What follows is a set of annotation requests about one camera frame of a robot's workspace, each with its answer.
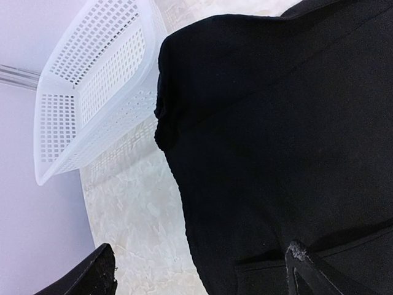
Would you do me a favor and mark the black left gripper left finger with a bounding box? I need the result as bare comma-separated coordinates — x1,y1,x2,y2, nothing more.
36,243,117,295

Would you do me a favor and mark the white perforated plastic basket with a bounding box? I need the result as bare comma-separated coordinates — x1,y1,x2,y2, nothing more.
33,1,166,185

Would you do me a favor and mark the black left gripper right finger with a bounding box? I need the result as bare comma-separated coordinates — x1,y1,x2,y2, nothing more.
285,240,343,294

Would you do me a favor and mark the black long sleeve shirt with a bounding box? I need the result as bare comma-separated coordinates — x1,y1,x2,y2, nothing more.
155,1,392,294

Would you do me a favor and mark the left aluminium corner post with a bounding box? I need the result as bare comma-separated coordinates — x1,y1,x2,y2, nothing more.
0,65,40,91

